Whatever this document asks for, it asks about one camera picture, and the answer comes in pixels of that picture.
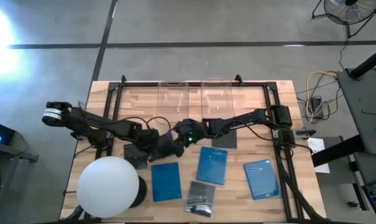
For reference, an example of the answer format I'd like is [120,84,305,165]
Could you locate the black pole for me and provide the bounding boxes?
[349,45,376,80]

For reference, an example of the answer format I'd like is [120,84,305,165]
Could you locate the white paper sheet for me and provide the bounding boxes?
[307,137,331,174]

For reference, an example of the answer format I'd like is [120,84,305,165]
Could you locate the black cylindrical lamp base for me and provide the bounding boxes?
[128,175,148,208]

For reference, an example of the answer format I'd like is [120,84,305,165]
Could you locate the black fan power cable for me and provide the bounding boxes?
[338,37,350,71]

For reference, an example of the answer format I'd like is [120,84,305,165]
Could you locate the blue jewel case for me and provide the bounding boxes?
[242,159,282,201]
[195,146,229,186]
[150,161,183,203]

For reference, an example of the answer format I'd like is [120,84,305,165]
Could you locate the grey cart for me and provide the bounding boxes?
[336,67,376,187]

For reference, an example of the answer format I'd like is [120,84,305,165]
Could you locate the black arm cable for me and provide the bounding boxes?
[122,115,173,133]
[231,119,277,142]

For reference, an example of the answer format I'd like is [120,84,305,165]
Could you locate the clear plastic bin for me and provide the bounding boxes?
[156,80,190,118]
[201,77,236,119]

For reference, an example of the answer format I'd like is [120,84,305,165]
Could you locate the black white device at edge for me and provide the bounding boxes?
[94,74,325,223]

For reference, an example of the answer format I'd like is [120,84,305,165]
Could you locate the black device with blue light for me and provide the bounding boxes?
[0,119,39,164]

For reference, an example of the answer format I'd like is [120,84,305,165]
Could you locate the black floor fan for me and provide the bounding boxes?
[311,0,376,39]

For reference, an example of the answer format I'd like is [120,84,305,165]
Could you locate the black power strip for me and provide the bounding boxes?
[310,96,324,119]

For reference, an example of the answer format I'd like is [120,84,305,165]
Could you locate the yellow cable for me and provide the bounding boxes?
[305,70,344,118]

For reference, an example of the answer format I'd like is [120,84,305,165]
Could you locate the white globe lamp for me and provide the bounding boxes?
[76,156,140,218]

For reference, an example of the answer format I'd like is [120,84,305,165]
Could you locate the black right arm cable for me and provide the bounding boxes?
[231,119,277,142]

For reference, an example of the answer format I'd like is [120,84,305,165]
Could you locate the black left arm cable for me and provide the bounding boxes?
[122,115,173,133]

